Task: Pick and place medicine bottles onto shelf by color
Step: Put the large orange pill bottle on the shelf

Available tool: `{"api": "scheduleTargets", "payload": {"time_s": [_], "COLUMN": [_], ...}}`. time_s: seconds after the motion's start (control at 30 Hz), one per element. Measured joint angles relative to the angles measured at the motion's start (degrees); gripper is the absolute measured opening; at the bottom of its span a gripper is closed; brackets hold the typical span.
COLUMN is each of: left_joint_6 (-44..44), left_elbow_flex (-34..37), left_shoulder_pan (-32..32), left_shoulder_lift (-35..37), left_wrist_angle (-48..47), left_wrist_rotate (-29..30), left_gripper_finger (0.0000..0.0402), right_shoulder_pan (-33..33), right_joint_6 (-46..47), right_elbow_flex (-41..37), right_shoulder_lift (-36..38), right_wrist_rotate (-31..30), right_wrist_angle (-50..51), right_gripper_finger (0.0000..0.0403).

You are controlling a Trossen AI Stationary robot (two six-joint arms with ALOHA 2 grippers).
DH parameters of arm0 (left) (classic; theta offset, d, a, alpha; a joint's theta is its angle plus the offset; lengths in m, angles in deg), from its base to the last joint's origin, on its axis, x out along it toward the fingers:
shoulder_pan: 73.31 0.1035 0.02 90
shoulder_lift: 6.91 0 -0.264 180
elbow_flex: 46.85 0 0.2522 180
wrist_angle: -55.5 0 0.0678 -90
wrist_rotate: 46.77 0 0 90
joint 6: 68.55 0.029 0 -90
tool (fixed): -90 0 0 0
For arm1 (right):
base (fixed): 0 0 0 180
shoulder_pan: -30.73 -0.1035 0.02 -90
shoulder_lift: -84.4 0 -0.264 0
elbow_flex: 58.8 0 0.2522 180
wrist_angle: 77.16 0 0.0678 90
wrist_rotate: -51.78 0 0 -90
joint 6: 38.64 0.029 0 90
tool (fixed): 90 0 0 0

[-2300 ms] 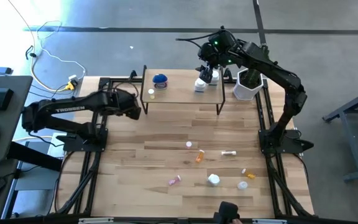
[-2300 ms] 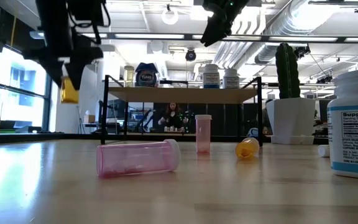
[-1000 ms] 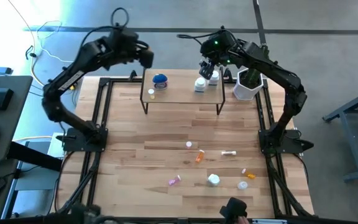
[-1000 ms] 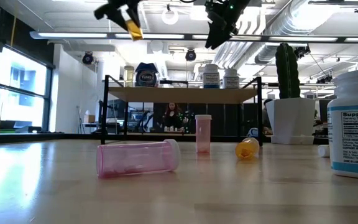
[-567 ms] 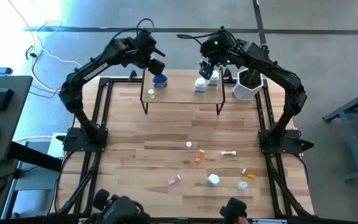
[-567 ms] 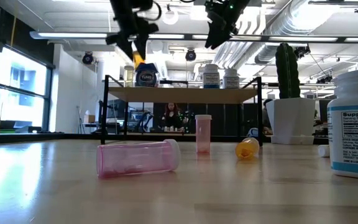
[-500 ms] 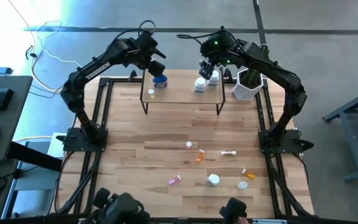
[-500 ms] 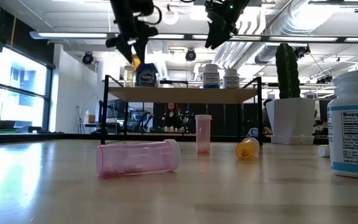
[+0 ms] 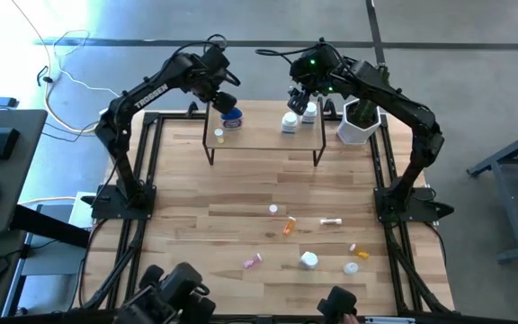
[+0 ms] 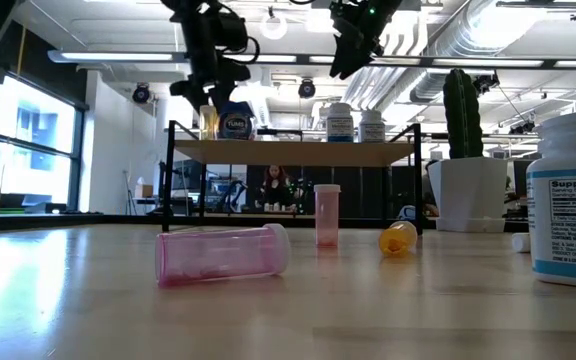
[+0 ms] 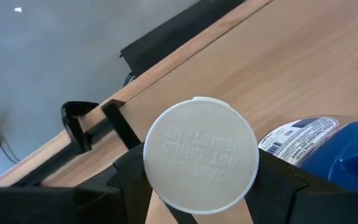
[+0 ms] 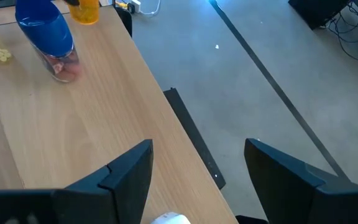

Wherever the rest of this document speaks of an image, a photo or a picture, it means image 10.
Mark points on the green cactus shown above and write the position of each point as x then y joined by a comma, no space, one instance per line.
463,115

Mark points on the person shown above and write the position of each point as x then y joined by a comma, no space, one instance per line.
275,187

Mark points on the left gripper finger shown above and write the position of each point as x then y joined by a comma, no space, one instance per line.
228,77
190,92

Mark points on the magenta pink pill vial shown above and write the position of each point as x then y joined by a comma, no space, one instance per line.
218,255

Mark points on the large window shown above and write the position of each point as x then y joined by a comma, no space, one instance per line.
33,115

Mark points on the black round spotlight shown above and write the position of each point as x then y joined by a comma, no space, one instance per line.
306,88
141,93

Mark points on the wooden shelf black metal legs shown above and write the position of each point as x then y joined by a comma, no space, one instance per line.
293,152

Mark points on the blue-capped Tums bottle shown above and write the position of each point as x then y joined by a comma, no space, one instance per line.
236,127

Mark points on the blue and white object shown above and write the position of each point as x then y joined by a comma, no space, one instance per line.
408,212

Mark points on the black partition panels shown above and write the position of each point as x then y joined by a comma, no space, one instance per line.
348,192

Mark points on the black ceiling camera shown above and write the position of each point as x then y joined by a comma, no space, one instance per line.
485,82

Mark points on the white bottle blue-banded label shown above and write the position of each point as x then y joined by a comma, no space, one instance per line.
340,127
372,131
568,225

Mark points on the white hexagonal planter pot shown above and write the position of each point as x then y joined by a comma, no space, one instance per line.
468,195

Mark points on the large pale yellow pill vial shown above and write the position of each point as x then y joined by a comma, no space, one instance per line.
208,127

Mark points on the silver ventilation duct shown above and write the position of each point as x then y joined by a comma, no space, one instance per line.
473,35

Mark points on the long ceiling light fixture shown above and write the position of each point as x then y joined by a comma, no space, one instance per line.
118,56

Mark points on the orange pill vial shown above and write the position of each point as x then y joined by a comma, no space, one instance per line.
398,240

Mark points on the black computer monitor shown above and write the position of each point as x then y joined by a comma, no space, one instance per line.
519,177

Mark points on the salmon pink pill vial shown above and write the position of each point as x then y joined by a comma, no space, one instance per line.
327,215

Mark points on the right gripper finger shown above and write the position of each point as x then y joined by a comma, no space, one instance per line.
350,47
375,42

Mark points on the cardboard box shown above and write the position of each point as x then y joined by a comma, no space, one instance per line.
143,191

